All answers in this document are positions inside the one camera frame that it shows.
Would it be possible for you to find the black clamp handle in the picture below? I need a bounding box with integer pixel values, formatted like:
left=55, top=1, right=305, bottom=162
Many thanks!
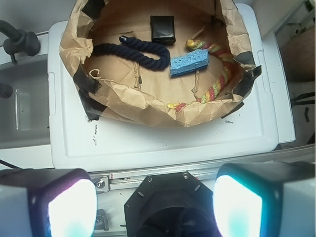
left=0, top=20, right=40, bottom=64

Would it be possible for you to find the clear plastic bin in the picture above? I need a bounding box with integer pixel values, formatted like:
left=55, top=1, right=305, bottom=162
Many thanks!
left=0, top=54, right=50, bottom=149

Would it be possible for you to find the blue sponge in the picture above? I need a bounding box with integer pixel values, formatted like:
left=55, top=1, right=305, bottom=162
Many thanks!
left=170, top=49, right=209, bottom=78

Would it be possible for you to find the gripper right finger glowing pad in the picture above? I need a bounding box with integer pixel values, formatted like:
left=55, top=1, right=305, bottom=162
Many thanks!
left=213, top=161, right=316, bottom=237

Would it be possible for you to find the white plastic bin lid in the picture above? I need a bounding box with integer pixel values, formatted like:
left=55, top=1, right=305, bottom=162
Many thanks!
left=48, top=3, right=278, bottom=171

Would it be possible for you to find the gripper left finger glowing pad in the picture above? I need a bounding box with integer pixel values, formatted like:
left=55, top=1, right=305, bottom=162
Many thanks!
left=0, top=168, right=97, bottom=237

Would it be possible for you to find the multicolour twisted rope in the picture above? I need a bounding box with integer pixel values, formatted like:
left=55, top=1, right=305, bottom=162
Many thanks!
left=167, top=39, right=236, bottom=112

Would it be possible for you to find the brown paper bag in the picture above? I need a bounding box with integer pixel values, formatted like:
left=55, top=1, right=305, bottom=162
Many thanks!
left=60, top=0, right=261, bottom=127

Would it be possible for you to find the black octagonal mount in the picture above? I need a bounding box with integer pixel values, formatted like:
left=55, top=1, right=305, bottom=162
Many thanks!
left=124, top=171, right=221, bottom=237

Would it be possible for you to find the dark navy rope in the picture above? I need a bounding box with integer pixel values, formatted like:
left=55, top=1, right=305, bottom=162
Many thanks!
left=92, top=36, right=171, bottom=71

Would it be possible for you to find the black rectangular box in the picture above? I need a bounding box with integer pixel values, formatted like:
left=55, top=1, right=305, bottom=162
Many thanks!
left=150, top=15, right=176, bottom=45

